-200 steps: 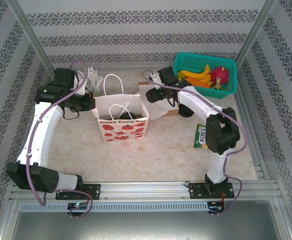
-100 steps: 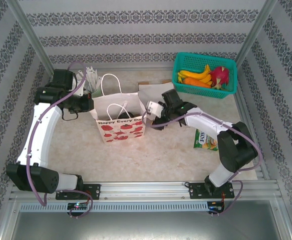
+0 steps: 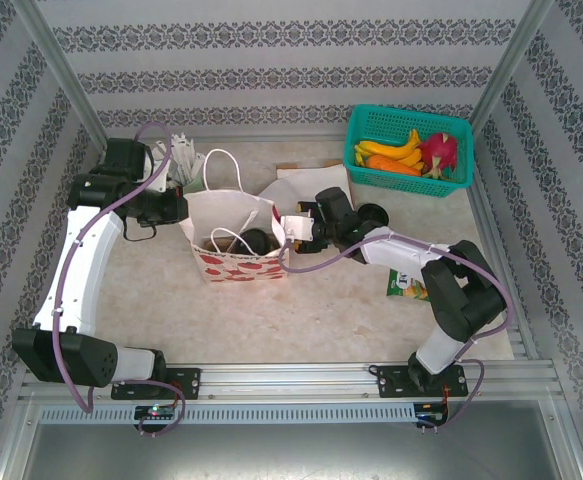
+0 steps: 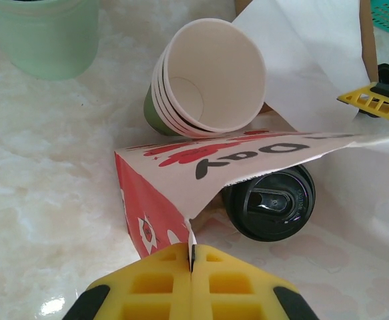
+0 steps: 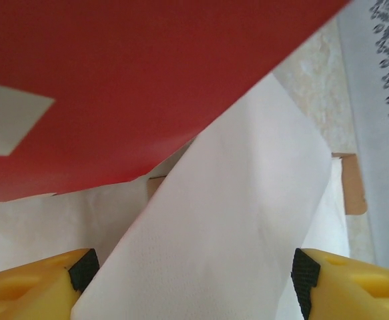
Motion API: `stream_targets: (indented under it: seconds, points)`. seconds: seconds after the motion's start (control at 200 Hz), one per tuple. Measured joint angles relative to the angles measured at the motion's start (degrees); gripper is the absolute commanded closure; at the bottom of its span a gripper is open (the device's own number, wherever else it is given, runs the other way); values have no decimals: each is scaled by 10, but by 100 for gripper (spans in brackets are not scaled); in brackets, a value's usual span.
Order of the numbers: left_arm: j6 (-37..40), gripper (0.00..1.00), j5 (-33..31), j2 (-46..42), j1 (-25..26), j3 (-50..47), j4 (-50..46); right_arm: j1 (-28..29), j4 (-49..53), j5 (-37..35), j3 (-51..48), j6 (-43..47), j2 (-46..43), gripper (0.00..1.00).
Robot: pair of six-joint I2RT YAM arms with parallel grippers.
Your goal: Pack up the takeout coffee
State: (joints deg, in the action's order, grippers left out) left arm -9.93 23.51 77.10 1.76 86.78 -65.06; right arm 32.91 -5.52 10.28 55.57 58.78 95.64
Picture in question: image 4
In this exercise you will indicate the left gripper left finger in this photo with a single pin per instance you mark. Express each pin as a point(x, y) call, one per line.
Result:
point(154, 280)

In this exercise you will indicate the black plastic cup lid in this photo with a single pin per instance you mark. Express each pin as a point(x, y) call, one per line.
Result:
point(271, 203)

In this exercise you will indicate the green white paper cup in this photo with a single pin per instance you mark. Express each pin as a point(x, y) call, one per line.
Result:
point(163, 87)
point(214, 66)
point(158, 88)
point(150, 110)

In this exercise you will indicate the white paper sheet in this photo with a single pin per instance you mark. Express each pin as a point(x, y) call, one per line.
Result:
point(297, 50)

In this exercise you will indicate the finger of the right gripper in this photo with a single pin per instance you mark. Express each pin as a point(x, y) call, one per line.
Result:
point(354, 98)

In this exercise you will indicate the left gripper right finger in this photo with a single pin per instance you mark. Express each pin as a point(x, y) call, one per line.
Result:
point(234, 280)

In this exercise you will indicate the mint green straw holder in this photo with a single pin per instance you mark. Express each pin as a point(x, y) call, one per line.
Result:
point(47, 40)

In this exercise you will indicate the white red paper bag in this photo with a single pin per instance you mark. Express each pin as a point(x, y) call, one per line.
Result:
point(247, 156)

